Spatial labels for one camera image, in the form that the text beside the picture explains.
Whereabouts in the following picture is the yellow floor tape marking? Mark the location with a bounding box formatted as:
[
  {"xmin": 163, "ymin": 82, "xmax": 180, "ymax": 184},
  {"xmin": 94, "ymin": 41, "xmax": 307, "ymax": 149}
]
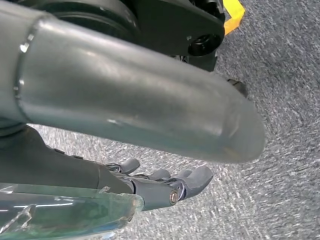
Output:
[{"xmin": 222, "ymin": 0, "xmax": 246, "ymax": 36}]

